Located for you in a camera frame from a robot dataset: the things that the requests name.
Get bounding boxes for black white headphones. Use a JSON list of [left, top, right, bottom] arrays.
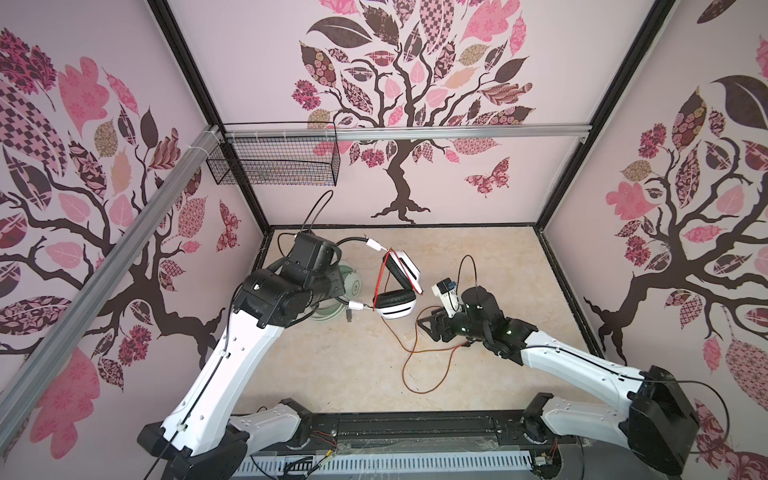
[[336, 237, 424, 321]]

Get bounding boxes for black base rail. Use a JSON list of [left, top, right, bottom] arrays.
[[161, 407, 679, 480]]

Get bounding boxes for aluminium rail back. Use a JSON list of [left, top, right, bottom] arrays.
[[225, 123, 592, 141]]

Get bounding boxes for white slotted cable duct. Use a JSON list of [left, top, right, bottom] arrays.
[[233, 451, 533, 479]]

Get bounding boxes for mint green white headphones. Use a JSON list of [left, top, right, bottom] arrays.
[[310, 261, 363, 323]]

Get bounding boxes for black wire basket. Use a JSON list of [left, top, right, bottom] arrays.
[[206, 120, 341, 187]]

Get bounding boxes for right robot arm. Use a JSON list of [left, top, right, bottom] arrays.
[[416, 280, 729, 476]]

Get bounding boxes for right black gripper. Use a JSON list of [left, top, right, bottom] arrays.
[[416, 304, 489, 343]]

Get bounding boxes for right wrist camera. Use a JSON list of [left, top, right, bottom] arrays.
[[432, 278, 462, 318]]

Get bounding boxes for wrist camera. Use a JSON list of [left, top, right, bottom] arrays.
[[288, 232, 342, 285], [432, 278, 462, 318]]

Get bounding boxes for aluminium rail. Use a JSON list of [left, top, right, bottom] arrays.
[[225, 123, 592, 141], [1, 125, 221, 448]]

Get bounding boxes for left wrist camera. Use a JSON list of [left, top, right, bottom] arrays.
[[288, 232, 342, 285]]

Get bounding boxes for aluminium rail left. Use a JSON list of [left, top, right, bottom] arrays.
[[1, 125, 221, 448]]

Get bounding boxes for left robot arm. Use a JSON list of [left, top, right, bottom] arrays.
[[137, 232, 344, 479]]

